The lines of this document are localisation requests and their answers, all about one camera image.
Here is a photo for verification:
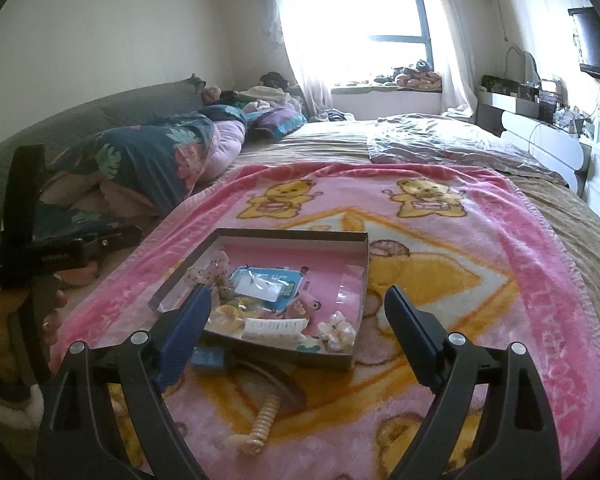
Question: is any white sheer curtain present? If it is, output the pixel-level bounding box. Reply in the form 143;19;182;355
270;0;336;113
420;0;481;116

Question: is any dark headband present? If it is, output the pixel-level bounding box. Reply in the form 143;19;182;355
225;355;308;408

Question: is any white clothes pile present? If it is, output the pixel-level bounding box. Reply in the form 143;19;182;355
235;85;301;111

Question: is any grey green headboard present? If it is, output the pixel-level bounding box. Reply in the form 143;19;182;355
0;77;206;241

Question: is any purple teal pillow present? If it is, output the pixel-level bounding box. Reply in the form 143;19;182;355
252;107;308;141

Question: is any dotted sheer fabric bow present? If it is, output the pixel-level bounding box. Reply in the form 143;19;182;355
185;252;236;302

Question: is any black flat television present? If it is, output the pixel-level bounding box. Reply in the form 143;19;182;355
567;6;600;83

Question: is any small blue box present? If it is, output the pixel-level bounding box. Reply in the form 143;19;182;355
190;345;228;373

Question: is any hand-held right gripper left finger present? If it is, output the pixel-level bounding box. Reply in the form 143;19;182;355
35;282;213;480

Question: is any bed with beige sheet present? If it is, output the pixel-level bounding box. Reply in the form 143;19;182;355
45;115;600;336

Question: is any beige spiral hair clip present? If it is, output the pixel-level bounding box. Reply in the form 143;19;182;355
232;394;281;456

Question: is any row of cosmetics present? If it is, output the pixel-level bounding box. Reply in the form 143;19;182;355
482;74;588;128

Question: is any person's left hand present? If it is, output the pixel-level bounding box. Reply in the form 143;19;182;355
43;289;68;347

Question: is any clear bag with yellow item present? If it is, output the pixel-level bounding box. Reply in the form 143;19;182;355
207;297;253;333

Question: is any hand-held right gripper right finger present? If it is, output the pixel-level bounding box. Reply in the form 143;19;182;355
384;285;563;480

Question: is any window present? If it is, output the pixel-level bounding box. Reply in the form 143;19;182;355
330;0;436;78

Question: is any pile of clothes on windowsill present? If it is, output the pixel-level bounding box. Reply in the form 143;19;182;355
375;60;443;93

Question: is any pink bear printed blanket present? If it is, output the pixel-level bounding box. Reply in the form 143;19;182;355
50;162;600;480

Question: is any dark floral quilt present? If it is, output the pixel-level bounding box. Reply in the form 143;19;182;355
30;105;248;286

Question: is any vanity mirror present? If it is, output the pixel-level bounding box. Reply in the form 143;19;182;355
504;44;540;86

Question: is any white bear hair clip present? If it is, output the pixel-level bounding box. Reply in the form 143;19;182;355
295;335;326;354

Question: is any white vanity table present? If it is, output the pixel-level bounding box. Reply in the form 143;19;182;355
480;87;593;193

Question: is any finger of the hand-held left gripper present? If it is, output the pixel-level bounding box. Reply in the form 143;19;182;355
2;145;46;261
82;225;143;266

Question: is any dark box with pink interior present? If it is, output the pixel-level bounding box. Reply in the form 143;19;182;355
147;227;371;371

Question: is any clear bag with white card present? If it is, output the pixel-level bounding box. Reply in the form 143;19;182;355
232;272;286;303

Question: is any white fluffy cloth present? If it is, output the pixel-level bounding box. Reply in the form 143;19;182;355
0;385;37;443

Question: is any white bow claw clip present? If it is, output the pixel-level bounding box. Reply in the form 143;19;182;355
317;310;357;353

